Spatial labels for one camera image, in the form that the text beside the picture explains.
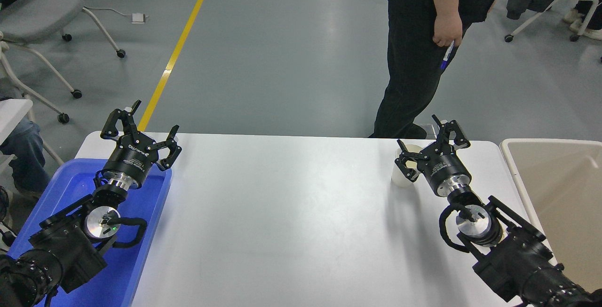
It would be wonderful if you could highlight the white and blue marker pen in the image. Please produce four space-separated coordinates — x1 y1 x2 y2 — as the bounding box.
440 40 456 71

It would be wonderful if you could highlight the white paper cup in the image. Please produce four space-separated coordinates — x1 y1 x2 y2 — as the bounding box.
391 144 424 188

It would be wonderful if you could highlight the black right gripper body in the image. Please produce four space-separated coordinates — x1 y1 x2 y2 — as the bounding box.
417 142 471 191

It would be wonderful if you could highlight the white wheeled chair frame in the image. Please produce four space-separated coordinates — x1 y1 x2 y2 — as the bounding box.
0 32 83 124

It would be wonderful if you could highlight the thin white floor cable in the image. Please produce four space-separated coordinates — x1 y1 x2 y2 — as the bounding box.
85 7 135 17

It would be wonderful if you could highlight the blue plastic tray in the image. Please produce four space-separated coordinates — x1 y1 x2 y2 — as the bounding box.
7 158 173 307

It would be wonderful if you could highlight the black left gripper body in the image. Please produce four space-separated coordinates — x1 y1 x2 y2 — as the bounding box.
103 132 159 181

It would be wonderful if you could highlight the grey wheeled office chair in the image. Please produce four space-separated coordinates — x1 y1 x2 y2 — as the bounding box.
0 0 127 58

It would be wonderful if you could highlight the large pale plastic bin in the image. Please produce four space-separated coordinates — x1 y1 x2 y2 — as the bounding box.
499 138 602 293

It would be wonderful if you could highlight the seated person with white shoes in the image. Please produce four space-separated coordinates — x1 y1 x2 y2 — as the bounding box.
563 0 602 40

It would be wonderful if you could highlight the white framed wheeled chair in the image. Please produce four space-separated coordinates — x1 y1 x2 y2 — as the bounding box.
504 0 602 43

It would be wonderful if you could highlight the seated person in jeans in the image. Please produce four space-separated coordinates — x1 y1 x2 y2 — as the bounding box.
0 118 50 195

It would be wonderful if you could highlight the person's hand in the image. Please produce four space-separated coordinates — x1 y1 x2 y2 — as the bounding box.
433 12 463 48

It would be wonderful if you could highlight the standing person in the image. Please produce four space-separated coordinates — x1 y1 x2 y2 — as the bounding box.
368 0 508 139

